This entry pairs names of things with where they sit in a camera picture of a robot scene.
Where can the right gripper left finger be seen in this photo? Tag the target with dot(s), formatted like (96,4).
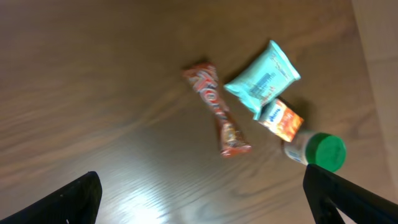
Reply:
(75,203)

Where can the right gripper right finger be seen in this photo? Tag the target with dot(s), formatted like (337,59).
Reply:
(328,193)

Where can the green lid jar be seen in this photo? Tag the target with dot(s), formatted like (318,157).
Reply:
(310,147)

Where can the small orange snack box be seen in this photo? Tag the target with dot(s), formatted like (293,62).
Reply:
(279,119)

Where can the teal toilet tissue pack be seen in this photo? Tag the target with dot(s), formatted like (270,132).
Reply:
(265,79)

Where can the red chocolate bar wrapper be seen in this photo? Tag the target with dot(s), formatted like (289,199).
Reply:
(204,80)

